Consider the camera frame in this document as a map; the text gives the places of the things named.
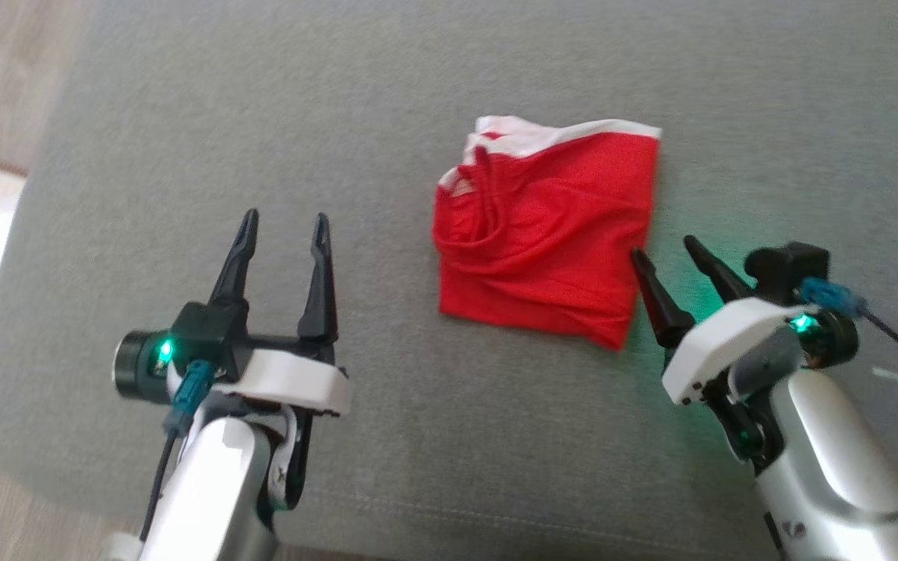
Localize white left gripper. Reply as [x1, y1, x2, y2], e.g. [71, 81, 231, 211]
[207, 207, 354, 419]

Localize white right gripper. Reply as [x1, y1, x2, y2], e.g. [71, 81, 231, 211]
[630, 235, 810, 407]

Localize red shorts with white stripe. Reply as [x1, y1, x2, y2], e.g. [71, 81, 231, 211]
[430, 115, 663, 352]

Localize grey fabric sofa seat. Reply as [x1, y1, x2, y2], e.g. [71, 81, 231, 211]
[0, 0, 898, 561]

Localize black cable with teal plug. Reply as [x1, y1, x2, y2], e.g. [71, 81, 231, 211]
[798, 277, 898, 419]
[138, 358, 217, 548]

